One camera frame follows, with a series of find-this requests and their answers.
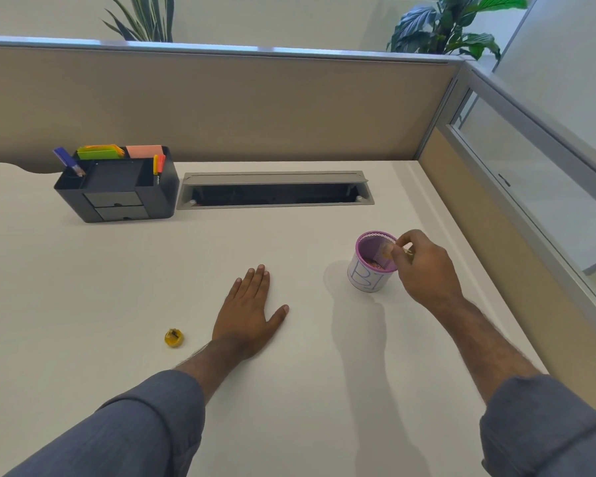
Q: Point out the person's right hand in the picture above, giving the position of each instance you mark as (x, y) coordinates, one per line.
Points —
(430, 278)

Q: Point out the person's left hand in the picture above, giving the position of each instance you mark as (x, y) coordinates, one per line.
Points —
(243, 322)

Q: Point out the person's left middle finger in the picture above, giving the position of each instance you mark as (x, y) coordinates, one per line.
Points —
(252, 287)

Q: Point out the person's right thumb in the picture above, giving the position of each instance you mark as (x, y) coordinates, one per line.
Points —
(400, 263)

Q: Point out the person's left thumb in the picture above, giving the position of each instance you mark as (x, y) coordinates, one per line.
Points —
(278, 318)

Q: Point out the small yellow clip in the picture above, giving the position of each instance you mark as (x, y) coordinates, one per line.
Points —
(388, 250)

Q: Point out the person's right forearm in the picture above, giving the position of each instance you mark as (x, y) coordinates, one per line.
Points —
(517, 392)

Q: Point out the person's left forearm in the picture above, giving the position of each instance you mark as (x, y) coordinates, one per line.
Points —
(144, 417)

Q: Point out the purple mesh cup, white label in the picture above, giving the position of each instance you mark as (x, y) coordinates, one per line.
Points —
(365, 278)

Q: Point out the yellow round pencil sharpener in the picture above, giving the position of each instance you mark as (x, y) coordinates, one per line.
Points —
(173, 338)

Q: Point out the small black partition latch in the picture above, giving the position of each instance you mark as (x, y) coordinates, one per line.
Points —
(504, 180)

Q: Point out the glass cubicle side partition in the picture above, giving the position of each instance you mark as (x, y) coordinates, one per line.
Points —
(526, 203)

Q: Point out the yellow highlighter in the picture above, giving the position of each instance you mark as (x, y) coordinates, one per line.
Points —
(155, 166)

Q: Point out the black desk organizer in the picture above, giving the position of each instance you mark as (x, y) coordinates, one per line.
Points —
(124, 193)

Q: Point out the pink sticky notes pad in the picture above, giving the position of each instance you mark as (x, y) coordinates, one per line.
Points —
(144, 151)

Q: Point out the beige cubicle partition panel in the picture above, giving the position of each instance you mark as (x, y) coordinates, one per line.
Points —
(228, 104)

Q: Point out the orange sticky notes pad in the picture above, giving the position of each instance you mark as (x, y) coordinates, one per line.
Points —
(106, 146)

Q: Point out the green sticky notes pad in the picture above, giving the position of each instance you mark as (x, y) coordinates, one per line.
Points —
(99, 154)

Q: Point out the broad-leaf green potted plant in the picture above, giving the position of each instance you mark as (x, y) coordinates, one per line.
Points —
(447, 27)

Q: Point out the spiky green potted plant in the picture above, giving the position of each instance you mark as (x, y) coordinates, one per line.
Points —
(146, 19)

